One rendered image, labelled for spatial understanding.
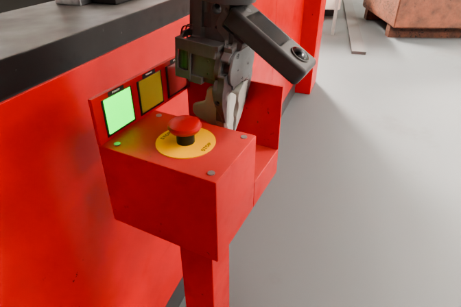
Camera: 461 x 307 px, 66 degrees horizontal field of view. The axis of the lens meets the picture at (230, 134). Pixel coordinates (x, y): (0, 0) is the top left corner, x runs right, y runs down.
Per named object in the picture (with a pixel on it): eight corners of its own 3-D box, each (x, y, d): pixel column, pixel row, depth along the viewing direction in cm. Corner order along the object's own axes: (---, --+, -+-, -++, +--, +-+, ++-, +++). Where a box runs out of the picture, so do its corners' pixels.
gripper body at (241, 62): (203, 63, 53) (206, -24, 46) (256, 77, 50) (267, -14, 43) (173, 81, 47) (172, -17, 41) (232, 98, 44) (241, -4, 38)
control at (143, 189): (217, 262, 42) (214, 131, 33) (114, 219, 48) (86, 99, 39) (276, 172, 58) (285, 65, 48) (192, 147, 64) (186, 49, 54)
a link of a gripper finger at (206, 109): (197, 130, 54) (199, 74, 49) (232, 142, 52) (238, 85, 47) (186, 140, 52) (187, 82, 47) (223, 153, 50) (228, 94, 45)
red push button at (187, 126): (191, 158, 41) (189, 131, 39) (162, 150, 42) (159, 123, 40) (208, 142, 44) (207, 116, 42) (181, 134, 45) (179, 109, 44)
